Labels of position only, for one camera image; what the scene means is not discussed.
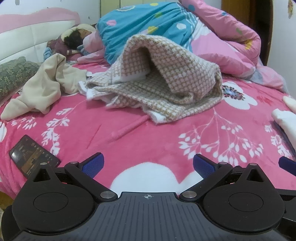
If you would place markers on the pale cream cloth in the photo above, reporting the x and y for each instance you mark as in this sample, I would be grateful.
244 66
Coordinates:
290 103

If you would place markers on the blue and pink quilt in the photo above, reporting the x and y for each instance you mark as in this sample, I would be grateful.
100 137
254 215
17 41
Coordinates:
150 23

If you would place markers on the pale yellow wardrobe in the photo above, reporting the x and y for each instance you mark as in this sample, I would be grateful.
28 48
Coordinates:
108 7

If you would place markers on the light blue cloth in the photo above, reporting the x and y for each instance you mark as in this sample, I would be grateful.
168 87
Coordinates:
47 54

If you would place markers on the maroon cloth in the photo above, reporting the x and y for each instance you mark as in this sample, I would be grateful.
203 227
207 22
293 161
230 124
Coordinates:
56 45

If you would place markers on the black smartphone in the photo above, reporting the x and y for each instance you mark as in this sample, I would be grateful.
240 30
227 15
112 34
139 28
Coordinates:
30 155

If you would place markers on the white garment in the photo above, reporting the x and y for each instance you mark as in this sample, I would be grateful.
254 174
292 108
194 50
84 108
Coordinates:
286 120

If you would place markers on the brown wooden door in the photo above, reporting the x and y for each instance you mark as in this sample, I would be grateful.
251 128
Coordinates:
242 14

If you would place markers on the green floral pillow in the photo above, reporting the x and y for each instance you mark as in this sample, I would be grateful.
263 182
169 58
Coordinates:
13 74

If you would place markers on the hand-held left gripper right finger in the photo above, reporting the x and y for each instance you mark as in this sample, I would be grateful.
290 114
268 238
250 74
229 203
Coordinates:
203 165

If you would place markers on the beige white houndstooth coat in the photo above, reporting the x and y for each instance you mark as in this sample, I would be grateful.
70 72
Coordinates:
161 92

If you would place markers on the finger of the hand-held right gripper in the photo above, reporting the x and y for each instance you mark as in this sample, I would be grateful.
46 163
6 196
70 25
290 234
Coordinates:
288 165

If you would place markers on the yellow wall sticker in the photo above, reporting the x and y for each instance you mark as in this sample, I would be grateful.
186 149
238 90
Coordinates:
290 9

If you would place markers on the cream fleece garment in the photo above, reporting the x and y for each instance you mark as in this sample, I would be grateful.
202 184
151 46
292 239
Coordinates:
44 92

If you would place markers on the pink floral blanket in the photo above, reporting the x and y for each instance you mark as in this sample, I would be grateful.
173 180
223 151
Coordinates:
115 139

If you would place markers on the pink white padded headboard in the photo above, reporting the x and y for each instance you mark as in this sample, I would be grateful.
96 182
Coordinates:
23 34

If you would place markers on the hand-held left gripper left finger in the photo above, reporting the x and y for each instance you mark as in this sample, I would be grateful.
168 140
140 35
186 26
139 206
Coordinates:
93 163

